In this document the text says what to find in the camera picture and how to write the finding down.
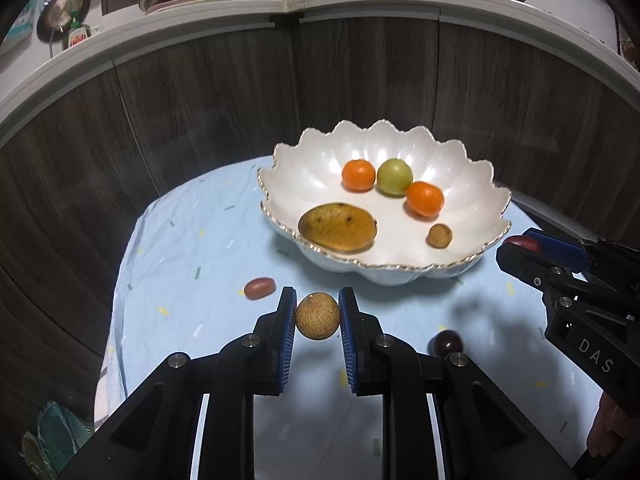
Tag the dark purple round fruit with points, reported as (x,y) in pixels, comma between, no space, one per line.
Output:
(446,344)

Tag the red jujube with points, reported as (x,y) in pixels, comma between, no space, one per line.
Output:
(260,288)
(522,243)

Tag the teal patterned cloth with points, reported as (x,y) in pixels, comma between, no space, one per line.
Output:
(55,435)

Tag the pink plate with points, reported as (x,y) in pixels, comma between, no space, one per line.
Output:
(172,6)

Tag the white scalloped bowl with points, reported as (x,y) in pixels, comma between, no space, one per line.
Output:
(325,175)

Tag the orange tangerine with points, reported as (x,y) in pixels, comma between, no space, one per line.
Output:
(425,199)
(358,175)

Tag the yellow brown mango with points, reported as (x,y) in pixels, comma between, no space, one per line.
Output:
(337,227)

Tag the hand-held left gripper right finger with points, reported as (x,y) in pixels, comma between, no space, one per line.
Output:
(347,340)

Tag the small brown longan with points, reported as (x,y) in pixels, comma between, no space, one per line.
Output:
(439,236)

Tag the green round fruit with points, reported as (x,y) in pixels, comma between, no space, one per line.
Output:
(395,176)

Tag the light blue tablecloth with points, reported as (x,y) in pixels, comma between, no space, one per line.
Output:
(200,240)

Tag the green dish soap bottle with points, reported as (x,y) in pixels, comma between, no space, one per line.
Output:
(77,35)

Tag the white kitchen countertop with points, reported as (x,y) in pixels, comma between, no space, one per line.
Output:
(450,2)

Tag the person's right hand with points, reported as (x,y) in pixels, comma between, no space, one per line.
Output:
(607,430)

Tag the teal printed packet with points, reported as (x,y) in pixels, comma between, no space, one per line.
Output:
(17,25)

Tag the dark wood kitchen cabinet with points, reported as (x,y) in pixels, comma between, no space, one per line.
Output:
(200,100)

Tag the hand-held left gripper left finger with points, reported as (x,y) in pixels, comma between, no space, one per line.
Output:
(287,340)

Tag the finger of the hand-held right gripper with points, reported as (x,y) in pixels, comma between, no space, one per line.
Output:
(557,250)
(525,265)

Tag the hanging frying pan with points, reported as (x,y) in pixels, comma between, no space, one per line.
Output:
(62,12)

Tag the large brown longan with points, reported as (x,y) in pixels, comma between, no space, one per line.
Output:
(317,316)

